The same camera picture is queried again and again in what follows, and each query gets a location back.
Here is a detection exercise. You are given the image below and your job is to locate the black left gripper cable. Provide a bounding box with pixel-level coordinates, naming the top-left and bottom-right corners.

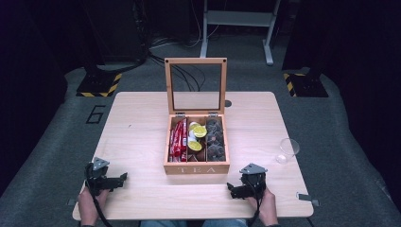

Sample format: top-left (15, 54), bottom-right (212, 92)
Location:
top-left (89, 188), bottom-right (113, 227)

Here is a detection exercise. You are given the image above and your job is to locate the dark cabinet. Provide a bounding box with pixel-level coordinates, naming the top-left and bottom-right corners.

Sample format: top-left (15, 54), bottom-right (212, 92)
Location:
top-left (80, 0), bottom-right (149, 64)

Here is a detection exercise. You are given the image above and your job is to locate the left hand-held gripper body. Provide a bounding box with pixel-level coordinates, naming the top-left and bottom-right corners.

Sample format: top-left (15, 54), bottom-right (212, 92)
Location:
top-left (84, 156), bottom-right (111, 194)

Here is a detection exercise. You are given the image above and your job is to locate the red stick sachet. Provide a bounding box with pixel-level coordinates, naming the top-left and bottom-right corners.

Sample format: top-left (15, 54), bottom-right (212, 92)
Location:
top-left (173, 118), bottom-right (184, 159)
top-left (181, 119), bottom-right (188, 163)

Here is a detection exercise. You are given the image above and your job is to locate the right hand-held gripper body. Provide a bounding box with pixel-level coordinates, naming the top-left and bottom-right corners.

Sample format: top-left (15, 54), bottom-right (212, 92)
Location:
top-left (239, 163), bottom-right (269, 200)

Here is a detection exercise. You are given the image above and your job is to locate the black floor cable bundle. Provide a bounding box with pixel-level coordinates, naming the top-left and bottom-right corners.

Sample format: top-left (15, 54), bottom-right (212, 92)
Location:
top-left (147, 50), bottom-right (206, 93)

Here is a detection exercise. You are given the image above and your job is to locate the white floor cable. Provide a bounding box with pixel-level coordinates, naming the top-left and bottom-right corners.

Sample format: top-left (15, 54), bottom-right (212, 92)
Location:
top-left (149, 25), bottom-right (221, 50)

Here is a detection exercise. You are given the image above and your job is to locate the person's left leg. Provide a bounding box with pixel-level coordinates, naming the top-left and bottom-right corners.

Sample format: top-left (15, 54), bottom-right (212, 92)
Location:
top-left (140, 218), bottom-right (187, 227)

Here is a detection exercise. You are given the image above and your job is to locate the black stand striped base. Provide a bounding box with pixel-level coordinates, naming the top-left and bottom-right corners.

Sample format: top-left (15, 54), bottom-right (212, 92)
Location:
top-left (282, 71), bottom-right (329, 98)
top-left (76, 63), bottom-right (123, 98)

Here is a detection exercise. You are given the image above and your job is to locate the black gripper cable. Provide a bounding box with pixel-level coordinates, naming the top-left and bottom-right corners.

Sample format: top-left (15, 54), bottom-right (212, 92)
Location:
top-left (247, 188), bottom-right (263, 227)
top-left (89, 188), bottom-right (113, 227)

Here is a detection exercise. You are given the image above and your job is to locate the person's right leg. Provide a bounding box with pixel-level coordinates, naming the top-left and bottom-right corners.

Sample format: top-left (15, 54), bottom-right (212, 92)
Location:
top-left (201, 218), bottom-right (249, 227)

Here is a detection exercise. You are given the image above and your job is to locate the person's right hand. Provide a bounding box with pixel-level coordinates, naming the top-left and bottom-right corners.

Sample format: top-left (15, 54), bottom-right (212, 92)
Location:
top-left (247, 187), bottom-right (280, 225)

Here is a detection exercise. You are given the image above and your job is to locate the person's leg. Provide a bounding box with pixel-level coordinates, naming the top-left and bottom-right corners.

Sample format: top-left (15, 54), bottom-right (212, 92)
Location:
top-left (140, 218), bottom-right (187, 227)
top-left (201, 218), bottom-right (249, 227)

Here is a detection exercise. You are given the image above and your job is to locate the person's left hand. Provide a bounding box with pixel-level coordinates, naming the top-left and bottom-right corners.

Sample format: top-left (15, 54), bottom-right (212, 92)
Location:
top-left (78, 185), bottom-right (110, 225)

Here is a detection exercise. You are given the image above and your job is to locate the white metal stand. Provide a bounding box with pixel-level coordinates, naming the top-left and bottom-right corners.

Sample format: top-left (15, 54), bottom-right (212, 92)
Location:
top-left (200, 0), bottom-right (282, 66)

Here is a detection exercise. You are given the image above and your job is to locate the wooden box with glass lid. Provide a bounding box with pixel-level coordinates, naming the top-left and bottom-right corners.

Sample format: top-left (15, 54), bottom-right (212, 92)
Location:
top-left (163, 57), bottom-right (231, 176)

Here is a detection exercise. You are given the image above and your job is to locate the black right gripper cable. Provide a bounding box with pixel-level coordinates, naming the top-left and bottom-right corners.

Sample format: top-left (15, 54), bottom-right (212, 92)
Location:
top-left (247, 188), bottom-right (263, 227)

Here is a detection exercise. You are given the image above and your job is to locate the clear plastic cup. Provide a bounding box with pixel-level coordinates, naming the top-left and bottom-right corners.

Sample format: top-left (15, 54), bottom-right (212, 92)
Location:
top-left (275, 137), bottom-right (301, 166)

